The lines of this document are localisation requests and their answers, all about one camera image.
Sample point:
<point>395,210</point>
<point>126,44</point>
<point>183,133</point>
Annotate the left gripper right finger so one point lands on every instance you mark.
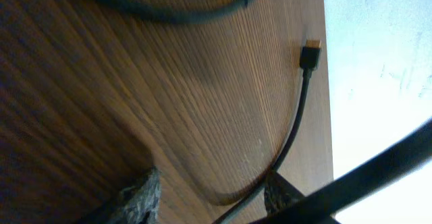
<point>285,204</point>

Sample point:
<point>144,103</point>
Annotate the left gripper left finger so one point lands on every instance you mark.
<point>135,204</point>

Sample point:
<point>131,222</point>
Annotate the black cable gold plug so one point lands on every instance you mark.
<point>309,62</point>

